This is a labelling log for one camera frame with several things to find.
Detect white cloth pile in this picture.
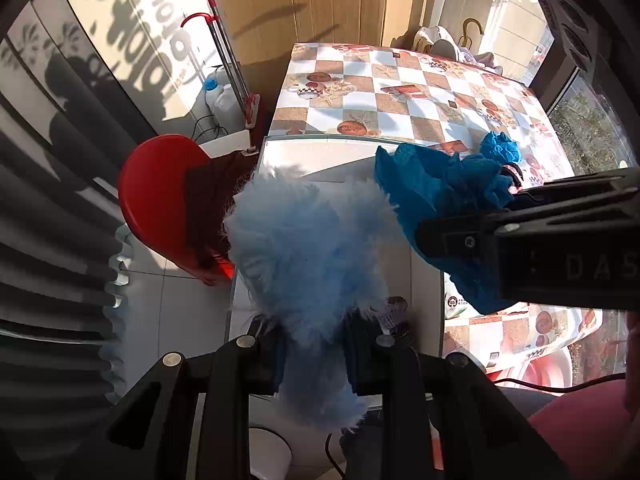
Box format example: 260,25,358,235
412,25,503,68

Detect fluffy light blue fur cloth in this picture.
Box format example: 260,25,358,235
222,165,401,433

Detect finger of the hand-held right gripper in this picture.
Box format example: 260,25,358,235
417,212,501,273
510,167,640,208

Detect person's right forearm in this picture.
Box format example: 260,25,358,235
527,377,640,480

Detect dark brown cloth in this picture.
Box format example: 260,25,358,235
186,152,261,271

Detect red handled mop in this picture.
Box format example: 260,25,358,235
180,0,262,129

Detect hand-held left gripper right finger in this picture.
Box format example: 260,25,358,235
345,310,566,480

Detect checkered printed tablecloth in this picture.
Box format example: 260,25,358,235
270,42,606,366

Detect red and white plastic stool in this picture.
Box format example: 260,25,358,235
482,345,603,387

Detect grey pleated blind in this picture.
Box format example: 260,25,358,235
0,95,128,411

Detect white bowl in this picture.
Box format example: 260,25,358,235
247,425,294,479

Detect small patterned sock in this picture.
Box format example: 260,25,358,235
379,296,416,342

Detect black cable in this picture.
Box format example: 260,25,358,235
492,372,628,394

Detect white plastic bottle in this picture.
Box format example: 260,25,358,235
215,85,247,122
204,66,235,111

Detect teal blue knitted cloth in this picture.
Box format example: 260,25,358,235
375,131,523,313

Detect red plastic chair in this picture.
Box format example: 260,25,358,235
118,134,236,287

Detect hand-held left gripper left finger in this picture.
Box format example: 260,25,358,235
65,332,291,480

